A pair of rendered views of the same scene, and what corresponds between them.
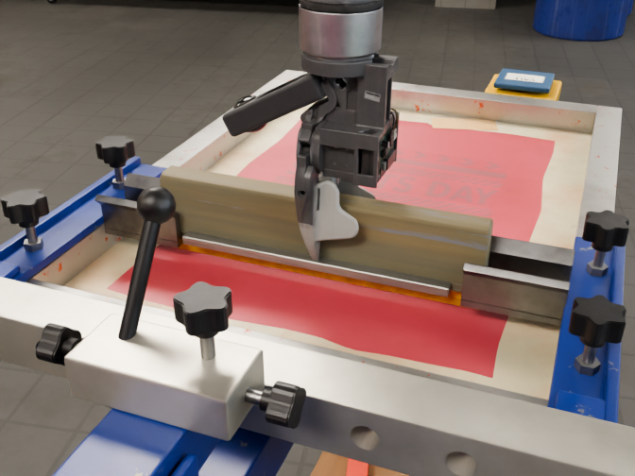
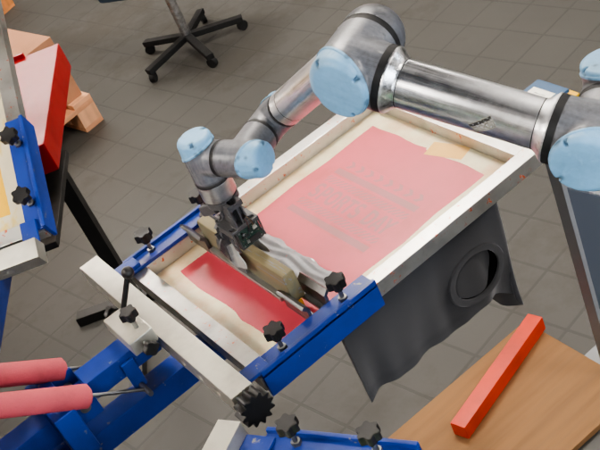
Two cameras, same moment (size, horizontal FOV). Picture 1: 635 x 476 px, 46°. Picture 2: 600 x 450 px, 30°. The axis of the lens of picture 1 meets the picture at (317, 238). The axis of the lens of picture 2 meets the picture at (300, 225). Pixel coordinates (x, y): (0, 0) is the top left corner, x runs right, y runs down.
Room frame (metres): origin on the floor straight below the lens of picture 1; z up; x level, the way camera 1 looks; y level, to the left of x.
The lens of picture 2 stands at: (-0.56, -1.54, 2.43)
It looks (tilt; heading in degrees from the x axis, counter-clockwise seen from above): 35 degrees down; 47
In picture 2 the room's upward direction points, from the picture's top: 25 degrees counter-clockwise
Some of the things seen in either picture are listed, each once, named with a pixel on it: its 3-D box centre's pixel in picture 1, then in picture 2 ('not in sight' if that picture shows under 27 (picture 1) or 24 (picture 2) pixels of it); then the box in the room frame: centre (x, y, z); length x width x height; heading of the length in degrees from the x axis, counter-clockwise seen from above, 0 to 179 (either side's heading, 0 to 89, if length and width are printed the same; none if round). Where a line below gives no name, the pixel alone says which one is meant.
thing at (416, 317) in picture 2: not in sight; (422, 297); (0.87, -0.27, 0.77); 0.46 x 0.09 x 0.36; 159
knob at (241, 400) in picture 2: not in sight; (250, 403); (0.33, -0.25, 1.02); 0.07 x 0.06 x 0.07; 159
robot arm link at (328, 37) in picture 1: (341, 29); (218, 186); (0.68, -0.02, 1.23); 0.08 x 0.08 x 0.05
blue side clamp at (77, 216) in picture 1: (84, 234); (183, 238); (0.76, 0.27, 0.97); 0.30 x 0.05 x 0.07; 159
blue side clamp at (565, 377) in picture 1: (586, 338); (318, 332); (0.56, -0.25, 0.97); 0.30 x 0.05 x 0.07; 159
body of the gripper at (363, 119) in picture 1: (346, 116); (233, 217); (0.68, -0.03, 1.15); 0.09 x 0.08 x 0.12; 69
